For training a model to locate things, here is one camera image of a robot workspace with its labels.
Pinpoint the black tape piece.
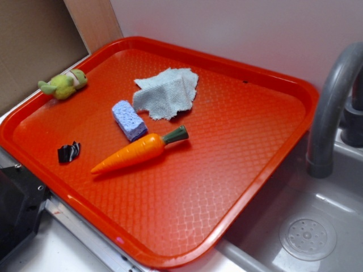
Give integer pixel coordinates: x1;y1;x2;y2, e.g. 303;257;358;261
57;141;81;163

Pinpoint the brown cardboard panel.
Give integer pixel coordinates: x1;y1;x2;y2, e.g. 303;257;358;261
1;1;123;114

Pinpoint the green plush toy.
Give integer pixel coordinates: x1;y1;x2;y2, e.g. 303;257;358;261
38;69;88;100

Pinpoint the orange plastic tray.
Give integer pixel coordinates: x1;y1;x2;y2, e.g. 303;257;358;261
1;37;319;269

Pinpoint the blue sponge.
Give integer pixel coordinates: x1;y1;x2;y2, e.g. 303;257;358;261
112;100;147;142

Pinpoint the orange toy carrot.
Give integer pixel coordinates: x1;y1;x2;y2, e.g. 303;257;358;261
91;125;189;175

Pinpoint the grey toy sink basin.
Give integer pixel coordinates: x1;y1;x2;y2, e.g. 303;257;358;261
217;138;362;271

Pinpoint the sink drain strainer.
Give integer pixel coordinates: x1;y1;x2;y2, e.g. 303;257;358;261
279;215;337;261

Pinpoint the grey cloth rag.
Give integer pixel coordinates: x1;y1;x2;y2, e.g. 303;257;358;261
133;68;199;120

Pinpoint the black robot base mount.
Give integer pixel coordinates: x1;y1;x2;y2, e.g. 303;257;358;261
1;163;49;266

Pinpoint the dark grey faucet handle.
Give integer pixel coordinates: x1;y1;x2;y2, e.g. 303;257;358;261
341;71;362;147

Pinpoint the grey faucet spout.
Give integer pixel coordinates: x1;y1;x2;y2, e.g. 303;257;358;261
306;42;362;179

